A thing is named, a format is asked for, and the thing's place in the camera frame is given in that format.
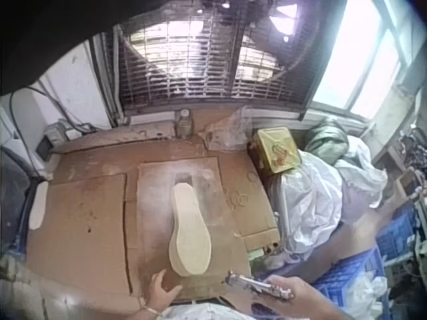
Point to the person's right hand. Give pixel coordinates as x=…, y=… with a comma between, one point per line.
x=297, y=293

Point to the yellow metal tin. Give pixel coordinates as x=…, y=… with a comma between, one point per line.
x=277, y=150

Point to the cream shoe sole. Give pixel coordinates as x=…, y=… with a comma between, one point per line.
x=187, y=233
x=37, y=208

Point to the metal spray gun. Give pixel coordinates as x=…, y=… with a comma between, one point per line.
x=243, y=283

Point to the grey electrical box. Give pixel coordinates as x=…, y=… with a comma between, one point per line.
x=50, y=141

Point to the person's right fingers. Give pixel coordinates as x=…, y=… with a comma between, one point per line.
x=278, y=283

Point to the clear plastic bag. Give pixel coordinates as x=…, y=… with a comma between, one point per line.
x=227, y=131

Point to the person's left hand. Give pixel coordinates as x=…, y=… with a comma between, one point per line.
x=159, y=295

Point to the white plastic sheet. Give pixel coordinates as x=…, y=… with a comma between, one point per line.
x=310, y=206

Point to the dark blue container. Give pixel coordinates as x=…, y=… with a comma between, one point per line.
x=13, y=200

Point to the stained cardboard sheet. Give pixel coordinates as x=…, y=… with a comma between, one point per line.
x=156, y=216

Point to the glass jar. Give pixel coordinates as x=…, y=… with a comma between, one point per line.
x=183, y=124

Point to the large brown cardboard sheet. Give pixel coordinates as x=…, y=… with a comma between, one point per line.
x=76, y=233

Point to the window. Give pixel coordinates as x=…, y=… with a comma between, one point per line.
x=360, y=56

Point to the green bag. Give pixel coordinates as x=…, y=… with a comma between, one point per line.
x=325, y=141

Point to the cluttered shelf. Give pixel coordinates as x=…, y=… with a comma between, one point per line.
x=405, y=156

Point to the brown plank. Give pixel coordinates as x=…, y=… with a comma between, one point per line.
x=360, y=230

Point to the blue plastic crate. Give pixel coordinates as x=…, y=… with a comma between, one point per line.
x=397, y=230
x=347, y=276

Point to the pale wrist thread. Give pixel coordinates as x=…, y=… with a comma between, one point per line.
x=150, y=310

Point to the grilled exhaust fan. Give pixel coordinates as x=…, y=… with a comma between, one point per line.
x=213, y=56

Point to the brown cardboard base sheet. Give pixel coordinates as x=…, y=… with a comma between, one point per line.
x=233, y=173

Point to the crumpled white plastic bag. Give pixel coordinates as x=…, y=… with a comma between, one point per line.
x=367, y=296

